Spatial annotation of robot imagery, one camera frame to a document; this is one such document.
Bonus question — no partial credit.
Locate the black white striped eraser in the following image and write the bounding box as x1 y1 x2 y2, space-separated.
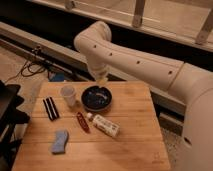
43 97 59 121

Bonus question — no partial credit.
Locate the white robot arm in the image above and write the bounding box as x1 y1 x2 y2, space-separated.
74 21 213 171

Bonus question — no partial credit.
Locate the black chair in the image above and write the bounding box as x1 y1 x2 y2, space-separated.
0 80 30 171

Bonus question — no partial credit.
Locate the white tube with cap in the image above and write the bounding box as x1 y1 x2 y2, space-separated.
87 113 120 138

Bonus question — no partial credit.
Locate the white ceramic cup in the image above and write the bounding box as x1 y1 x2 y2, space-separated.
60 85 76 107

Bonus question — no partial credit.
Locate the blue sponge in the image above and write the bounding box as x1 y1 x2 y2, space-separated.
51 130 69 154

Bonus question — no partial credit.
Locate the blue object on floor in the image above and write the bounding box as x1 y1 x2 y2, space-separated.
49 73 65 82

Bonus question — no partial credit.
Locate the dark ceramic bowl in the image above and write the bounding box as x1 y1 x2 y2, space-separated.
81 86 112 112

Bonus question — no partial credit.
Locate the black floor cable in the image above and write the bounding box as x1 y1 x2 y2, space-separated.
3 49 51 84

